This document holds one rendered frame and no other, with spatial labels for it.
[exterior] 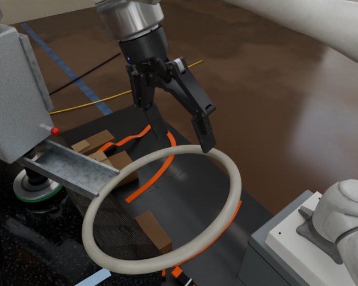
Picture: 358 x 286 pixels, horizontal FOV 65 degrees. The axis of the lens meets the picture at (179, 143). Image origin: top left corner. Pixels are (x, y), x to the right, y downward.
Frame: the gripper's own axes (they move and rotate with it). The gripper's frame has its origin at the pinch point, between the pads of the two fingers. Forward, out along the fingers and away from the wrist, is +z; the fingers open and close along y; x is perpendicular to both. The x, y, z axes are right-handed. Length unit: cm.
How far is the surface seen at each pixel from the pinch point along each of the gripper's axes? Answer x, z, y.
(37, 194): 23, 31, 86
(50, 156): 12, 16, 74
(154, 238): -14, 111, 98
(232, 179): -13.8, 24.6, 5.6
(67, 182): 15, 19, 54
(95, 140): -44, 74, 200
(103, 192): 9, 25, 43
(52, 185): 16, 32, 86
